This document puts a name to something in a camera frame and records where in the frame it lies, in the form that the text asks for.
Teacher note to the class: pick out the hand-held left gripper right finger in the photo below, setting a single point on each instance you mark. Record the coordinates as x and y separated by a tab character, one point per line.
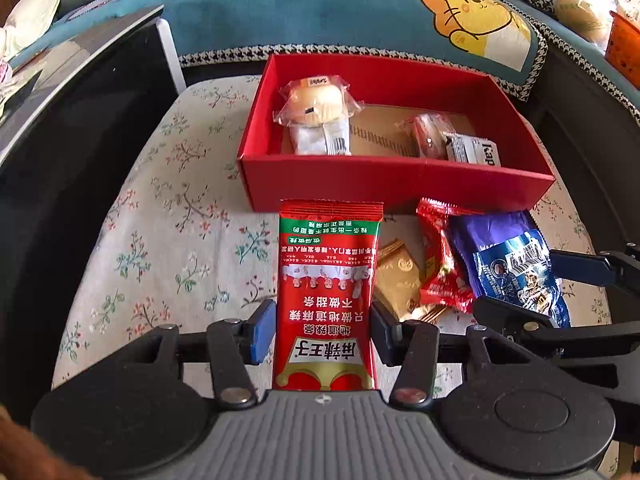
382	332

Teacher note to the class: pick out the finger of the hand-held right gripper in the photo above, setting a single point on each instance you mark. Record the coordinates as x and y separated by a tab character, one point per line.
530	322
580	267

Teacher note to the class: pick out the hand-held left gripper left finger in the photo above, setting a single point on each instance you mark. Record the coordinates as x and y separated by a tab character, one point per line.
262	332

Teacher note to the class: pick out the blue snack packet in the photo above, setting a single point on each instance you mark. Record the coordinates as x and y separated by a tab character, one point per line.
520	275

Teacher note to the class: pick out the gold snack packet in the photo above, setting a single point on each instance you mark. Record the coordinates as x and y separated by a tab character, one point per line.
400	275

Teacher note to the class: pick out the long red snack packet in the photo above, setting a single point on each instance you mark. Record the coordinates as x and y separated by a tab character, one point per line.
325	285

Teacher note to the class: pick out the small red candy packet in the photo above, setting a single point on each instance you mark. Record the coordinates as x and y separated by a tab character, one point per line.
442	270

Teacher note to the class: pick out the purple wafer biscuit packet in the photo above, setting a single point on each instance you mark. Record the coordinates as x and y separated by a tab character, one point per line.
475	232

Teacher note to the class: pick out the red cardboard box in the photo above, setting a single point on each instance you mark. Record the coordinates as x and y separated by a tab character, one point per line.
400	185

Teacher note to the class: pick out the white wafer packet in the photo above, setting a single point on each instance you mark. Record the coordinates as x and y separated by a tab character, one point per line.
470	150

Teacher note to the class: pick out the long white snack packet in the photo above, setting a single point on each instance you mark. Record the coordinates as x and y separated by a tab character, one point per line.
312	140

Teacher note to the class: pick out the small red-white cake packet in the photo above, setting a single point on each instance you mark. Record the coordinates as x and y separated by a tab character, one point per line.
430	135

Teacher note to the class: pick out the round bun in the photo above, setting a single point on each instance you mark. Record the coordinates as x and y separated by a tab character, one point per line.
310	105

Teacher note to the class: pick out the floral tablecloth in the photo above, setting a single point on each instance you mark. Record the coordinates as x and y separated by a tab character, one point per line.
175	210

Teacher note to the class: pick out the dark grey sofa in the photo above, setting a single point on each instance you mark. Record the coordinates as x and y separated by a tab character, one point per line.
590	110

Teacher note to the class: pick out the orange plastic basket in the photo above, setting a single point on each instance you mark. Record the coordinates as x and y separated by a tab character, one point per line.
625	45

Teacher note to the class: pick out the black glass table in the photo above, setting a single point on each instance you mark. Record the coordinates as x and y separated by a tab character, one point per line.
60	185

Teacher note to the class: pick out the white pillow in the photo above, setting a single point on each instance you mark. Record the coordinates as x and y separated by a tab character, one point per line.
30	15

